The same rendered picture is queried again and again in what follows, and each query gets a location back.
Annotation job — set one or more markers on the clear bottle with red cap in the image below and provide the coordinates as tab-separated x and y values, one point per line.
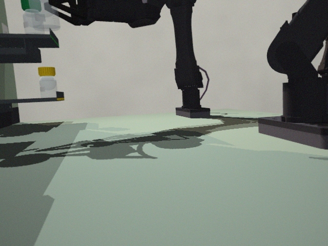
44	16

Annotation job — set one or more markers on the clear glass bottle with yellow cap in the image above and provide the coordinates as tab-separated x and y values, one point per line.
47	82

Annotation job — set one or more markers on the clear bottle with green cap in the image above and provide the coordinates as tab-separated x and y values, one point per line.
27	19

